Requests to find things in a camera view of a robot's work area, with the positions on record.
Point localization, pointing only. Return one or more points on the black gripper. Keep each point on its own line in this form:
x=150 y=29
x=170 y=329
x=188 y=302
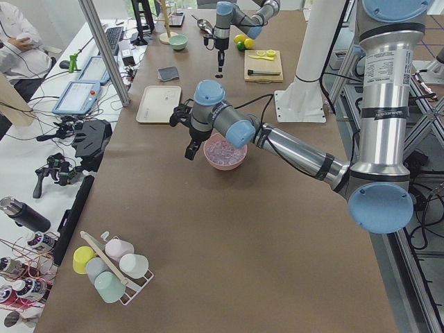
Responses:
x=220 y=43
x=196 y=136

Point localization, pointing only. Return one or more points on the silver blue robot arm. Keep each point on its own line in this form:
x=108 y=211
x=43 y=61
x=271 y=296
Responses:
x=375 y=186
x=228 y=13

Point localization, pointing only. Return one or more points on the pink bowl of ice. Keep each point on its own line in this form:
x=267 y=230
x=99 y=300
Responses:
x=221 y=154

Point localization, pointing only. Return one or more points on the steel ice scoop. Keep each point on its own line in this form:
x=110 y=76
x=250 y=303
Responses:
x=203 y=25

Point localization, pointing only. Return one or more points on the pink plastic cup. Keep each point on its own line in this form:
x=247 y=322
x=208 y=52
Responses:
x=117 y=248

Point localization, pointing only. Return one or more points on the white plastic cup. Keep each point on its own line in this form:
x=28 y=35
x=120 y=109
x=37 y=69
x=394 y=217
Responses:
x=134 y=265

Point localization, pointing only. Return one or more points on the yellow plastic cup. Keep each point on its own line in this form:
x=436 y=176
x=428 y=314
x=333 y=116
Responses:
x=82 y=256

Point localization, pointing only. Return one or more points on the grey plastic cup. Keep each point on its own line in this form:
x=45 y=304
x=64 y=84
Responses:
x=94 y=268

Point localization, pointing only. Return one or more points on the green plastic cup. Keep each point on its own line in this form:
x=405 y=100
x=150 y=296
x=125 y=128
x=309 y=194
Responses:
x=109 y=287

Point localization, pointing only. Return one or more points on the yellow lemon lower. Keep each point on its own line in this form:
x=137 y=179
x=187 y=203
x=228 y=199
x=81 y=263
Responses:
x=239 y=38

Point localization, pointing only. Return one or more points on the yellow lemon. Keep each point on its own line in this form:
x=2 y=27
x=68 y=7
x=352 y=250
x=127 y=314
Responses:
x=239 y=38
x=249 y=43

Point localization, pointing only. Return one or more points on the yellow lemon upper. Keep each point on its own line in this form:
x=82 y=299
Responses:
x=249 y=43

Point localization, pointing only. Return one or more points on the bamboo cutting board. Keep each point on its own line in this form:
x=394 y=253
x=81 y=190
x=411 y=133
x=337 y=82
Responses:
x=262 y=65

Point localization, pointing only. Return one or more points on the steel muddler black tip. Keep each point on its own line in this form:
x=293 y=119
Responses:
x=251 y=72

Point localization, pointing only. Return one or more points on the yellow plastic knife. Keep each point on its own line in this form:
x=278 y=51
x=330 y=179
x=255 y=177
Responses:
x=259 y=57

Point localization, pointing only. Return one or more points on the mint green bowl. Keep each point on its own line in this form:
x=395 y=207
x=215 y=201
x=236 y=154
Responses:
x=178 y=42

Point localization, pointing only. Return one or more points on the lemon slice upper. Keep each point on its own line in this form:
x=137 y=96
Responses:
x=271 y=53

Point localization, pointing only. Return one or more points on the cream rabbit serving tray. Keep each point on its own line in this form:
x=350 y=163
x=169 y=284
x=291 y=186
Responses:
x=157 y=103

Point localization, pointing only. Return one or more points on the grey folded cloth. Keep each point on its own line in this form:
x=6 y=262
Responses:
x=167 y=73

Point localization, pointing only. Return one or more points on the wooden mug tree stand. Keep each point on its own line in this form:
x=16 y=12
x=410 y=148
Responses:
x=170 y=17

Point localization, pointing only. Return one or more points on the black keyboard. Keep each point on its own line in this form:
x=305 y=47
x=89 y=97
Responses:
x=114 y=36

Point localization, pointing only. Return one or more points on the blue teach pendant far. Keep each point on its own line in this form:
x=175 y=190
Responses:
x=95 y=70

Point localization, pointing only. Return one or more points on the blue teach pendant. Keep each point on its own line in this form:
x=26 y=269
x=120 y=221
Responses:
x=95 y=70
x=78 y=98

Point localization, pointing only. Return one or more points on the blue teach pendant near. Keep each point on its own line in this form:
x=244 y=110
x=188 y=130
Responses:
x=78 y=98

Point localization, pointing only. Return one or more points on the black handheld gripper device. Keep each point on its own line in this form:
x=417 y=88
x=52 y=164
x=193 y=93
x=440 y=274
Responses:
x=60 y=171

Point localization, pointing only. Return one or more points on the black thermos bottle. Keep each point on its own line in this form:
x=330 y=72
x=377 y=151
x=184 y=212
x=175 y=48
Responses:
x=24 y=215

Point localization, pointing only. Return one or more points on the seated person white shirt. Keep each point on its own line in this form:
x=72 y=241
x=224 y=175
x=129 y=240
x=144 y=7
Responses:
x=24 y=63

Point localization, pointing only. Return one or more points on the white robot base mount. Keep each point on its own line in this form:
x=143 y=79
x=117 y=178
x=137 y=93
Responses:
x=302 y=100

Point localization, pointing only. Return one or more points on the white wire cup rack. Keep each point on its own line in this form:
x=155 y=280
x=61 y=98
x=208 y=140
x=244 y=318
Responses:
x=135 y=286

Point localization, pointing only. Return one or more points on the wooden rack handle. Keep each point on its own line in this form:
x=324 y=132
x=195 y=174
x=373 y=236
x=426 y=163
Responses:
x=98 y=249

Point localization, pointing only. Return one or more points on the aluminium frame post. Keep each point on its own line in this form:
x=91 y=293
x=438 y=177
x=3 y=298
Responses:
x=94 y=23

